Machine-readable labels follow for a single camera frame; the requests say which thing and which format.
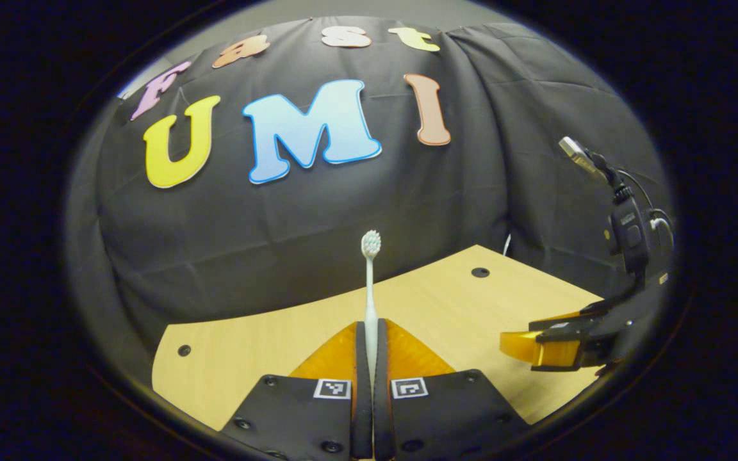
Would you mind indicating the pale toothbrush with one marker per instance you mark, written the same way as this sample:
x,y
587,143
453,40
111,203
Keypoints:
x,y
370,294

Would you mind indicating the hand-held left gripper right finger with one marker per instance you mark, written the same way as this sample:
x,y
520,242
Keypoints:
x,y
383,397

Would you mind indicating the black backdrop cloth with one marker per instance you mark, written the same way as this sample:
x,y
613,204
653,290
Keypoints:
x,y
343,211

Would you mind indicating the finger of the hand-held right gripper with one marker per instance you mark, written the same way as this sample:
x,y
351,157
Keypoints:
x,y
551,353
567,324

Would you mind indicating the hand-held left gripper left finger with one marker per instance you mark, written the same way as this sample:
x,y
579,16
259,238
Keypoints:
x,y
362,397

